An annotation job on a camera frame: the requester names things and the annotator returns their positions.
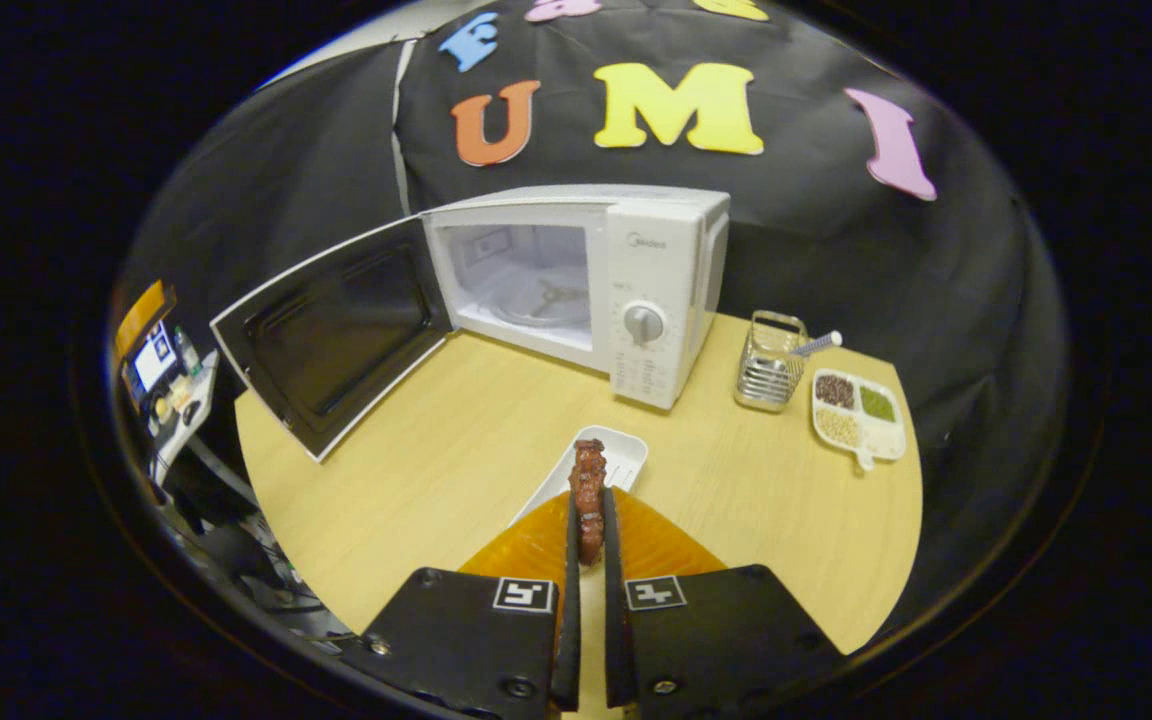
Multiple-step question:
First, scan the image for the black backdrop cloth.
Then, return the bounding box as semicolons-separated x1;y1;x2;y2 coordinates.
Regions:
116;0;1067;641

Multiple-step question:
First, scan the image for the computer monitor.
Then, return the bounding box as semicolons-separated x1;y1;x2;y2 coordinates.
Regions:
122;320;184;406

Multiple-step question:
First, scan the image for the dark cable bundle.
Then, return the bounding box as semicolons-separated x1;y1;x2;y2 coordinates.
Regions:
176;500;357;646

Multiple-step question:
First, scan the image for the white divided bean dish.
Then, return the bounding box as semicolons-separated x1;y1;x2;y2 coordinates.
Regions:
811;368;907;472

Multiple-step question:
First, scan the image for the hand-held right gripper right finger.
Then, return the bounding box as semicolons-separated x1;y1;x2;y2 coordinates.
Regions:
601;485;845;720

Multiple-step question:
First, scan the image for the metal wire basket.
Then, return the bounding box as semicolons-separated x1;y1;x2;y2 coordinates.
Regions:
734;310;809;413

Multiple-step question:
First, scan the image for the white side desk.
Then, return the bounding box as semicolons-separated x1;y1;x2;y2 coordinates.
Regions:
146;350;222;486

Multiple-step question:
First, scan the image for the white microwave oven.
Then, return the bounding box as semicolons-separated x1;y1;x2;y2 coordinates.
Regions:
210;184;732;464

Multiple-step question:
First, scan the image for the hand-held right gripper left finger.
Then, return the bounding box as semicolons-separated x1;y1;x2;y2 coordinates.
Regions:
339;488;583;720

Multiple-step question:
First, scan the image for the white rectangular tray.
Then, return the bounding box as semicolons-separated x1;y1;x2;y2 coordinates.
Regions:
508;425;649;526

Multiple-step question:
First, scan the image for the brown meat piece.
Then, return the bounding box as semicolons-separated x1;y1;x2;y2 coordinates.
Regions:
568;438;607;566

